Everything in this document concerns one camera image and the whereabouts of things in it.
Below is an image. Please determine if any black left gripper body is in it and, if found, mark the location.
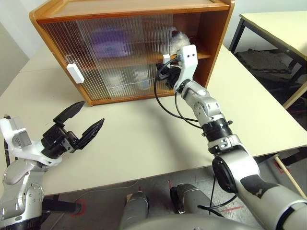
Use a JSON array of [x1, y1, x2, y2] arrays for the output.
[[39, 123, 80, 159]]

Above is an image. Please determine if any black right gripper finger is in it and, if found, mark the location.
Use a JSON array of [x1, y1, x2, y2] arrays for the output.
[[156, 62, 170, 81]]

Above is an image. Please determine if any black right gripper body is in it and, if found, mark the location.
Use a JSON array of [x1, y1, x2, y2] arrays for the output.
[[165, 67, 183, 91]]

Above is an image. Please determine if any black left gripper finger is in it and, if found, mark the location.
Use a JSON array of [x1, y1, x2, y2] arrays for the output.
[[52, 100, 86, 127], [76, 117, 106, 150]]

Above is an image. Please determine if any white bottle with blue label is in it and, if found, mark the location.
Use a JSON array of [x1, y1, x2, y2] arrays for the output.
[[106, 71, 124, 95], [133, 68, 151, 91]]

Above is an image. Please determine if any ribbed glass sliding door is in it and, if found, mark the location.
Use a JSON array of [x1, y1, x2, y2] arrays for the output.
[[39, 17, 136, 102], [76, 13, 174, 99]]

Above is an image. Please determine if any white plush toy red scarf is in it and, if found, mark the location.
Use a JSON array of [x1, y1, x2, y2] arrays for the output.
[[169, 30, 191, 57]]

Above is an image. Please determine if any purple tissue pack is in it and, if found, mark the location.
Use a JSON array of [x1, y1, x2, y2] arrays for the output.
[[88, 30, 131, 59]]

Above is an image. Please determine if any wooden cabinet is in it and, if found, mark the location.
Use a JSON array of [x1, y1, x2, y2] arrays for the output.
[[28, 0, 236, 107]]

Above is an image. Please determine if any black table leg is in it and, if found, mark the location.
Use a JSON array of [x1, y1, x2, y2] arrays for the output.
[[278, 148, 307, 166], [42, 194, 83, 214]]

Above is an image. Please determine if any grey left robot leg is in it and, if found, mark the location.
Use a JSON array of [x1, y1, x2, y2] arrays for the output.
[[119, 190, 150, 230]]

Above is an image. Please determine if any grey robot leg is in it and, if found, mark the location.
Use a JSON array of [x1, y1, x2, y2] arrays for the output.
[[119, 190, 150, 230], [169, 183, 220, 216]]

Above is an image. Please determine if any beige table with black legs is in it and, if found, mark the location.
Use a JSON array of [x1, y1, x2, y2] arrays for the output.
[[229, 11, 307, 110]]

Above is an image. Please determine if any grey right robot leg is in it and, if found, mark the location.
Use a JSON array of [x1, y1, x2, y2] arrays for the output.
[[169, 183, 220, 216]]

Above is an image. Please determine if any grey robot torso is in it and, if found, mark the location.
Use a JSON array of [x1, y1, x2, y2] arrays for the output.
[[118, 213, 267, 230]]

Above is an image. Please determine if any wooden stick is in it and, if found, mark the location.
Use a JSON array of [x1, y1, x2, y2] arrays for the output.
[[273, 154, 307, 200]]

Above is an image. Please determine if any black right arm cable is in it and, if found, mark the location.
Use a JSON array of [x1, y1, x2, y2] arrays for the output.
[[153, 58, 207, 130]]

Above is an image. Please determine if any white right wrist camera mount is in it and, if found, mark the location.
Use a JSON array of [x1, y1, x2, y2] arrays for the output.
[[173, 44, 199, 93]]

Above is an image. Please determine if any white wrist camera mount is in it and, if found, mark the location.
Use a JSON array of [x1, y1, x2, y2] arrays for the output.
[[173, 44, 199, 93], [0, 116, 63, 168]]

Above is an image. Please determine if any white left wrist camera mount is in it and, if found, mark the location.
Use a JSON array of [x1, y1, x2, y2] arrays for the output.
[[0, 116, 63, 168]]

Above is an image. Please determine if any thin black loose cable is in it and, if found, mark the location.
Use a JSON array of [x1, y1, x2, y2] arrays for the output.
[[197, 176, 237, 216]]

